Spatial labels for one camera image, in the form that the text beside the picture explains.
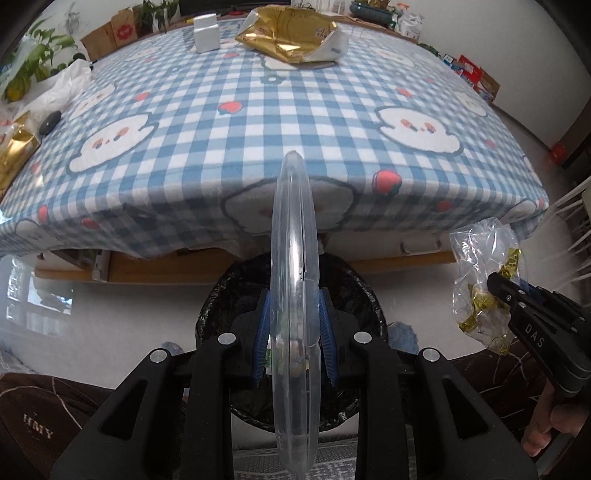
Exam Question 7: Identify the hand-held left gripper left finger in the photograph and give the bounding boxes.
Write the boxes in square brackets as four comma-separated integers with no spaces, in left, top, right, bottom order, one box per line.
[50,288,278,480]

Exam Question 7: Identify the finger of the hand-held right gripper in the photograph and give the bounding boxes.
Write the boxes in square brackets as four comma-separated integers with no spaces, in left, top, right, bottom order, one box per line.
[487,272,527,320]
[517,278,555,306]

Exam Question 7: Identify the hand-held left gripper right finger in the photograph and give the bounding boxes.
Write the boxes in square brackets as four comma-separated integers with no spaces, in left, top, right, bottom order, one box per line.
[316,286,539,480]

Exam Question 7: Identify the clear bag with gold wrappers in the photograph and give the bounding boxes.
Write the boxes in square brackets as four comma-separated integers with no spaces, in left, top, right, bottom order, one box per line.
[450,218,526,356]

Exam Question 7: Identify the trash bin with black bag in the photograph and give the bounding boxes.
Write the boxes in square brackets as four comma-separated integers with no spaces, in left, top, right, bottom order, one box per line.
[195,253,389,433]

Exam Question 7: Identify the clear plastic container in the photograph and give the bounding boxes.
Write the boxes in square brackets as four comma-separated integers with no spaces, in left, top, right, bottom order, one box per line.
[270,150,322,479]

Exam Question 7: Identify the person's right hand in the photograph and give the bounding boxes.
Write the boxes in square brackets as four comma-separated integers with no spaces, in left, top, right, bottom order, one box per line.
[522,382,591,459]

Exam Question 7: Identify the white slatted rack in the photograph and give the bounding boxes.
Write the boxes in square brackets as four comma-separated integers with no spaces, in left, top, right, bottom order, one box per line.
[538,178,591,302]

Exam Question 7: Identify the person's right blue slipper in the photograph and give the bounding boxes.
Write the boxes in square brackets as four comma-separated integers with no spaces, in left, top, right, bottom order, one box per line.
[387,322,419,354]

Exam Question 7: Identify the person's right leg brown pants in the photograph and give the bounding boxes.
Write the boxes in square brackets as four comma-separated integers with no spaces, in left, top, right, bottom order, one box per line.
[450,339,560,445]

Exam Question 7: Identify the person's leg brown pants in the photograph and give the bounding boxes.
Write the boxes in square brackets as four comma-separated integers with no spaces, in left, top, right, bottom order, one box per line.
[450,339,560,445]
[0,373,122,480]

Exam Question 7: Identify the white table drawer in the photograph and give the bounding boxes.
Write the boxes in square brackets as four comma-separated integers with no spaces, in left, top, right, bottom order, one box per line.
[318,226,456,260]

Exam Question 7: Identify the cardboard box with red tag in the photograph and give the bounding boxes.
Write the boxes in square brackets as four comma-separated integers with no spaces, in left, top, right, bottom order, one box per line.
[546,99,591,170]

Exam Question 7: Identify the blue checkered printed blanket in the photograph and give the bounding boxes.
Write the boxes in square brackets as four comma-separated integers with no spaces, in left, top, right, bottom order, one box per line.
[0,18,551,260]

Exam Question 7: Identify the cardboard boxes with red labels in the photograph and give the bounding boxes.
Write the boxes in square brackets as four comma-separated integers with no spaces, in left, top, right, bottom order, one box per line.
[442,53,502,105]

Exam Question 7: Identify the person's left leg brown pants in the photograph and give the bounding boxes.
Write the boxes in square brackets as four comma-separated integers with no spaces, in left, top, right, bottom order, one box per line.
[0,373,122,480]

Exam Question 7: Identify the blue ceramic planter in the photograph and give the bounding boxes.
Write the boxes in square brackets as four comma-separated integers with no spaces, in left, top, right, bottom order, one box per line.
[348,0,399,30]

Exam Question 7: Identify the black round object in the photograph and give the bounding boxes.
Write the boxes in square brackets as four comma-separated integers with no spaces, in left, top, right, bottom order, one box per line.
[39,111,62,136]

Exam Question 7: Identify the small gold foil bag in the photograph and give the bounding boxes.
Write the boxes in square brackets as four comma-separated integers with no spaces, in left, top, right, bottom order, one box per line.
[0,113,43,191]

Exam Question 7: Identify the small white box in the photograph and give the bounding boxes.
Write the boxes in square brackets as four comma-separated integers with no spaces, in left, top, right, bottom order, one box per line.
[192,15,223,53]

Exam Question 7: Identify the large gold foil bag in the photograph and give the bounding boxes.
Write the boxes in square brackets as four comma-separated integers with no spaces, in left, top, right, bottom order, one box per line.
[235,6,350,66]

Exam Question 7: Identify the white plastic bag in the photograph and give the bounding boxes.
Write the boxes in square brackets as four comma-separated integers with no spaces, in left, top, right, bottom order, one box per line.
[22,60,94,117]

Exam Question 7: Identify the potted plant with thin leaves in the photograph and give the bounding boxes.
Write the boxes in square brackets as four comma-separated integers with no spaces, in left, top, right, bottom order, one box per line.
[133,0,182,36]

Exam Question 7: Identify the green leafy plant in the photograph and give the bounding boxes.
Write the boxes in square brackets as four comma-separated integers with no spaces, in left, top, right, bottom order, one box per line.
[4,18,89,101]

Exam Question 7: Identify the wooden table frame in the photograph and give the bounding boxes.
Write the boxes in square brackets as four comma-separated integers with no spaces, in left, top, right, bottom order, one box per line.
[34,250,459,283]

